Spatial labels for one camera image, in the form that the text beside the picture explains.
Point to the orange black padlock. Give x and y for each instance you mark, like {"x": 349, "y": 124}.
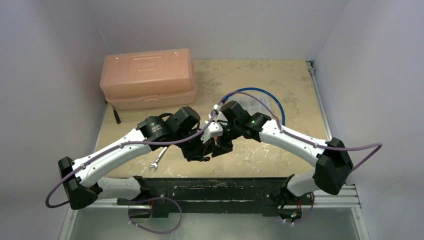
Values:
{"x": 217, "y": 141}

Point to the black-handled tool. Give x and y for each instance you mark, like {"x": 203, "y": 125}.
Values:
{"x": 116, "y": 115}

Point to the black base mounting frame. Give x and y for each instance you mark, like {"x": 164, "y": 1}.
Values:
{"x": 223, "y": 195}

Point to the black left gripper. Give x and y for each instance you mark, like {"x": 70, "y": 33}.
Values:
{"x": 198, "y": 153}

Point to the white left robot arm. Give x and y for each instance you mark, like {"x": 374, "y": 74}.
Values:
{"x": 84, "y": 179}

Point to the blue cable lock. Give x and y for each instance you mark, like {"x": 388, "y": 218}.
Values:
{"x": 271, "y": 96}

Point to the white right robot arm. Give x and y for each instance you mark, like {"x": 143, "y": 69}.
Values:
{"x": 331, "y": 165}

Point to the orange plastic toolbox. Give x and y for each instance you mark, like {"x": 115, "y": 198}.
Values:
{"x": 151, "y": 79}

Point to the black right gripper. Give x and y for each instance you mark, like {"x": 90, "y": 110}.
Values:
{"x": 224, "y": 142}

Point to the silver open-end wrench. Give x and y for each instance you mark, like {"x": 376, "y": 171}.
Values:
{"x": 154, "y": 165}

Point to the clear plastic screw organizer box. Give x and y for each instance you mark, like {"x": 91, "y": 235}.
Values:
{"x": 252, "y": 105}

